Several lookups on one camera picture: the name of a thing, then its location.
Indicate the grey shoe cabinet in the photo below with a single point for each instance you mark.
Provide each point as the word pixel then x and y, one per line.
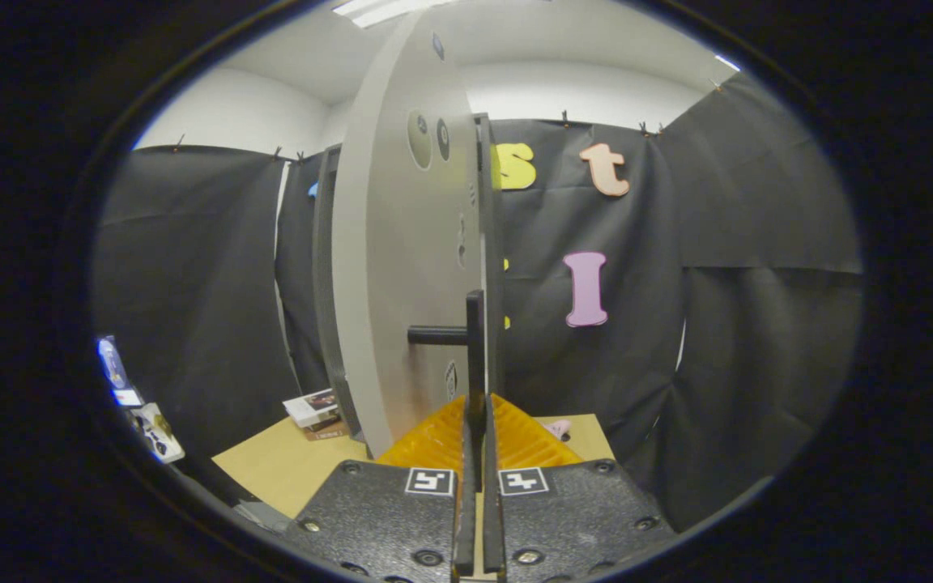
pixel 322 259

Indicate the pink green plush toy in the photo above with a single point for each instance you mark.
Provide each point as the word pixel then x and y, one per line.
pixel 558 429

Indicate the brown book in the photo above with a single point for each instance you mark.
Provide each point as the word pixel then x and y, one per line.
pixel 325 434

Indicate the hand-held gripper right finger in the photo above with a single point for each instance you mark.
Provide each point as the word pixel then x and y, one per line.
pixel 491 502

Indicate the black backdrop cloth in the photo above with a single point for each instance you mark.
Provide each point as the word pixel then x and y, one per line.
pixel 758 202

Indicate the white printed packet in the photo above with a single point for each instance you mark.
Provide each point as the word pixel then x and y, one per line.
pixel 157 433

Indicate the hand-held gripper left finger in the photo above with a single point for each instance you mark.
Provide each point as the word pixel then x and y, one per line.
pixel 466 502

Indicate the white book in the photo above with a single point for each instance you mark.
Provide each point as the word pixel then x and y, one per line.
pixel 308 407

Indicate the blue white packet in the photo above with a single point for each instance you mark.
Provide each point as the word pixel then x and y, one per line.
pixel 114 368

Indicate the small ceiling light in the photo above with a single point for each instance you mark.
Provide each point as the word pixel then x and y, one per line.
pixel 727 62

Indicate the long ceiling light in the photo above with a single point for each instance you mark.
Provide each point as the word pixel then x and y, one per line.
pixel 385 11

